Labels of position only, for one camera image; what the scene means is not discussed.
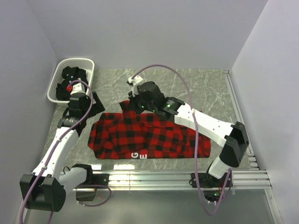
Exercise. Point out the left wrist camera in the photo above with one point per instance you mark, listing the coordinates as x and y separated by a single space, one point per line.
77 86

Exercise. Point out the aluminium mounting rail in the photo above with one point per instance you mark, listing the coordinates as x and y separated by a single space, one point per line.
178 179

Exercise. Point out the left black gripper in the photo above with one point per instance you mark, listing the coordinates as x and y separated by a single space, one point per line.
97 107

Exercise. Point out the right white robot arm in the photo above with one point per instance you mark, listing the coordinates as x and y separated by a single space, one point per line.
233 138

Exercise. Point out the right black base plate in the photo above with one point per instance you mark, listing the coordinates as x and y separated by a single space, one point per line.
209 182

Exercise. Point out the red black plaid shirt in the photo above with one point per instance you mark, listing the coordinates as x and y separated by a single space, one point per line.
126 135

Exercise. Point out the aluminium side rail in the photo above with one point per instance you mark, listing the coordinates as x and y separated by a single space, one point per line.
250 153

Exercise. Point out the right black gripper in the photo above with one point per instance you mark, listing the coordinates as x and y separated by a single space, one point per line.
133 100

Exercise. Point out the black shirt in basket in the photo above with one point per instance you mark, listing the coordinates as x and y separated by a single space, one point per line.
69 74

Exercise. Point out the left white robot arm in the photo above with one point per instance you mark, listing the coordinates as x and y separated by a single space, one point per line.
45 188

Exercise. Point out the white plastic laundry basket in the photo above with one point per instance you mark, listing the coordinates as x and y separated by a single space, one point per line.
83 63

